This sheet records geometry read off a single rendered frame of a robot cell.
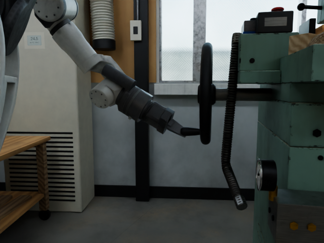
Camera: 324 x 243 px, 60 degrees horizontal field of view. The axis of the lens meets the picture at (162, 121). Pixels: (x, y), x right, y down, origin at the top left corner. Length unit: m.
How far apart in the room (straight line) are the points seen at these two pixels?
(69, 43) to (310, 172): 0.66
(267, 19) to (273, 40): 0.05
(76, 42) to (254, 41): 0.46
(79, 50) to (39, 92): 1.16
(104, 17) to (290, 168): 1.58
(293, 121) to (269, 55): 0.19
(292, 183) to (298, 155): 0.06
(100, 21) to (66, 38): 1.14
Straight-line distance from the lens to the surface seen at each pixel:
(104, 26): 1.95
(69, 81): 1.86
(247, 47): 0.74
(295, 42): 0.68
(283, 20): 0.76
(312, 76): 0.52
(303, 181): 0.66
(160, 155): 2.09
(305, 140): 0.64
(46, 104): 1.93
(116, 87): 0.80
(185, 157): 2.09
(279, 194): 0.62
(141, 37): 1.96
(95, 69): 0.87
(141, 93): 0.79
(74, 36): 0.82
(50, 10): 0.80
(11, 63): 0.61
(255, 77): 0.71
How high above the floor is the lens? 0.83
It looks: 7 degrees down
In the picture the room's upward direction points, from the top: straight up
